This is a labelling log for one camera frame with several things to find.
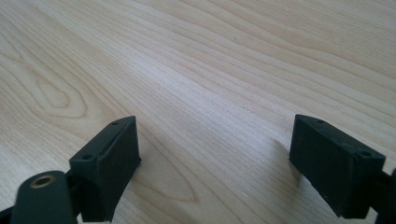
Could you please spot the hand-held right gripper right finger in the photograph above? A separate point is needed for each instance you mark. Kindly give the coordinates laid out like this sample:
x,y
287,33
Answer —
x,y
334,168

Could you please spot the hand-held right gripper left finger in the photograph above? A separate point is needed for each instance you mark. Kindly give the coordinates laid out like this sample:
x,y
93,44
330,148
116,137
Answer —
x,y
107,168

